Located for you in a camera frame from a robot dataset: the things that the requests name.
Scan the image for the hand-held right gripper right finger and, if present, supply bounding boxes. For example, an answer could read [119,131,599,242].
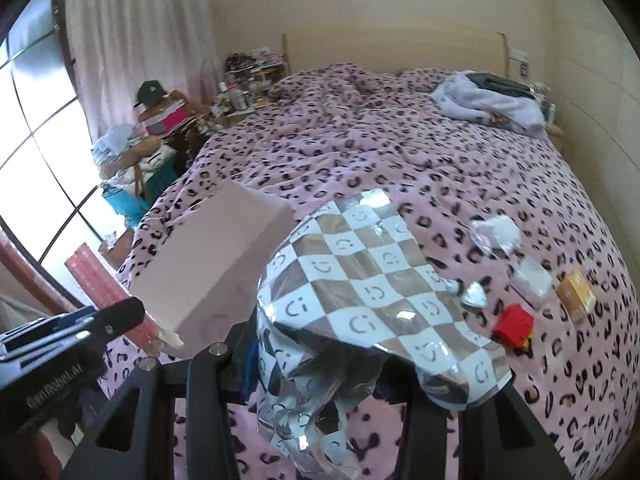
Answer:
[375,359,573,480]

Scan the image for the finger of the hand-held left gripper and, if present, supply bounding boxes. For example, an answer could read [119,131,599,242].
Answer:
[87,297,147,341]

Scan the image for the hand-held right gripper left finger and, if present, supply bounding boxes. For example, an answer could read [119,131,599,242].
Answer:
[74,319,259,480]

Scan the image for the pale pink cardboard box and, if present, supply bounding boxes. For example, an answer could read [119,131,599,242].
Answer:
[129,180,297,361]

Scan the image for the silver checkered plastic bag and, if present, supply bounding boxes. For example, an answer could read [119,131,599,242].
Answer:
[255,188,516,480]

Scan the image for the orange carton box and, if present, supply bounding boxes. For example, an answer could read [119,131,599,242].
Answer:
[556,268,597,322]

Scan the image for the brown cardboard box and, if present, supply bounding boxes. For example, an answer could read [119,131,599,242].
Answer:
[98,229,137,268]

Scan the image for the blue storage bin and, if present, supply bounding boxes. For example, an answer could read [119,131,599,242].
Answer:
[102,152,180,227]

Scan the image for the red toy block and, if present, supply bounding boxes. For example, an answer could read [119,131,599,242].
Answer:
[491,304,535,349]

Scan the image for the silver foil wrapper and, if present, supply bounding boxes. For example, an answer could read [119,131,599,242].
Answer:
[459,281,487,309]

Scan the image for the clear plastic packet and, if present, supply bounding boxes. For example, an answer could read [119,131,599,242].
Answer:
[506,259,555,309]

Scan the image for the pink storage box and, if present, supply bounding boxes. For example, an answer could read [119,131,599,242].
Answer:
[144,100,190,137]

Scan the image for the crumpled white tissue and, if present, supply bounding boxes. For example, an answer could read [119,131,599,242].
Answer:
[469,214,522,257]

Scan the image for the black cap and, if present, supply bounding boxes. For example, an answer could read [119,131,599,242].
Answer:
[133,80,167,109]

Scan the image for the pink leopard print blanket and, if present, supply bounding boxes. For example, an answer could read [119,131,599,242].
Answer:
[97,62,637,480]

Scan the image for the pile of cosmetics bottles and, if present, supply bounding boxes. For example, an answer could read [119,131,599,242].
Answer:
[210,47,292,131]

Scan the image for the pink sheer curtain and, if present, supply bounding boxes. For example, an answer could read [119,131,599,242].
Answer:
[61,0,222,147]

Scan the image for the wooden nightstand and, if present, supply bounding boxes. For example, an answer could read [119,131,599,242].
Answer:
[530,82,567,152]

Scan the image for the lavender white clothing pile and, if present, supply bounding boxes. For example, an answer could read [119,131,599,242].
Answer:
[431,70,549,139]

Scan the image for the beige bed headboard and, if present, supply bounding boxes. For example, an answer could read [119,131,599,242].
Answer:
[281,30,509,81]

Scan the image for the black bag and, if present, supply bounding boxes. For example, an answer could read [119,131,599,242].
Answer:
[465,72,537,102]

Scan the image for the window with dark frame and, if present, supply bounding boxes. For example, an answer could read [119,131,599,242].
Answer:
[0,0,103,283]

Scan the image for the wall socket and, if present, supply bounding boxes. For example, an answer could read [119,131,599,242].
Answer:
[509,48,530,79]

